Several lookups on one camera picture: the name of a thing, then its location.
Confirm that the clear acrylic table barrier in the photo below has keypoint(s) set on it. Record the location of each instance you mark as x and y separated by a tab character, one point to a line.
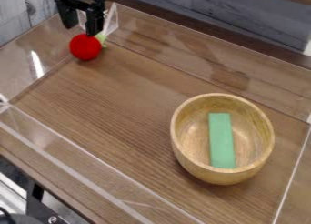
84	125

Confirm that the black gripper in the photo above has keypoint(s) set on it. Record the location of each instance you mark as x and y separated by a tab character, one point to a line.
95	14

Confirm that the black table leg bracket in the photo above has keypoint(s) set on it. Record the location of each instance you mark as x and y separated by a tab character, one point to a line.
38	210

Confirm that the wooden bowl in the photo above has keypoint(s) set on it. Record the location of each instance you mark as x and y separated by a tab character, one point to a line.
254	137

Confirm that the red felt radish toy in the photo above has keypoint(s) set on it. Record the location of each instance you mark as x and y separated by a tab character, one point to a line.
86	47

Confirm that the green rectangular block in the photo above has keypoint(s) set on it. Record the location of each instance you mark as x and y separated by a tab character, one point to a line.
222	147

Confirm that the clear acrylic corner bracket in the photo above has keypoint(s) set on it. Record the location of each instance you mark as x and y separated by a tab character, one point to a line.
111	23

